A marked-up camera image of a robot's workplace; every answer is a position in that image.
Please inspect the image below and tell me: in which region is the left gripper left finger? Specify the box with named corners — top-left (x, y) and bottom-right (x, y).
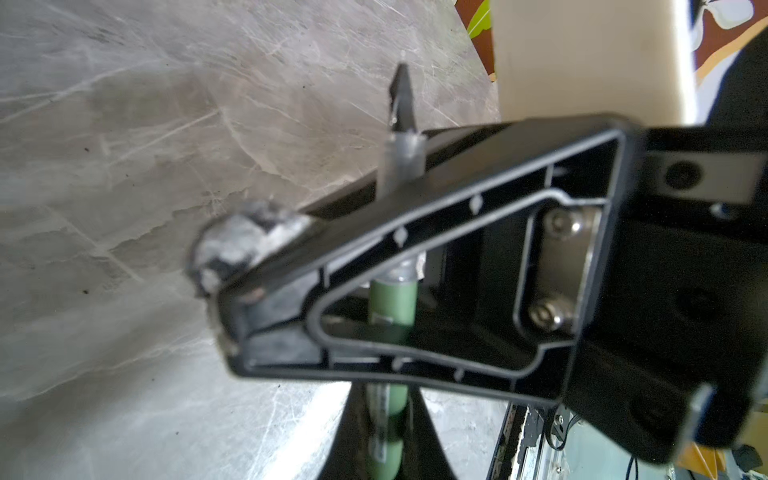
top-left (317, 383), bottom-right (368, 480)

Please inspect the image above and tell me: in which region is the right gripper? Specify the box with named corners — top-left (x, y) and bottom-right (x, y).
top-left (565, 126), bottom-right (767, 464)

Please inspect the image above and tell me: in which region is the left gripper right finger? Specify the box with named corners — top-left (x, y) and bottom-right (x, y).
top-left (407, 387), bottom-right (456, 480)

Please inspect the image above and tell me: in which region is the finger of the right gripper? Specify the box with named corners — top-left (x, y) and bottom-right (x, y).
top-left (188, 115), bottom-right (643, 404)

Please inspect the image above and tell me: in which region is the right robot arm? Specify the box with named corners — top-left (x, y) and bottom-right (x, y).
top-left (186, 1), bottom-right (767, 478)

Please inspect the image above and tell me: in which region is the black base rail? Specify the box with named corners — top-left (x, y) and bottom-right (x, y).
top-left (487, 403), bottom-right (563, 479)

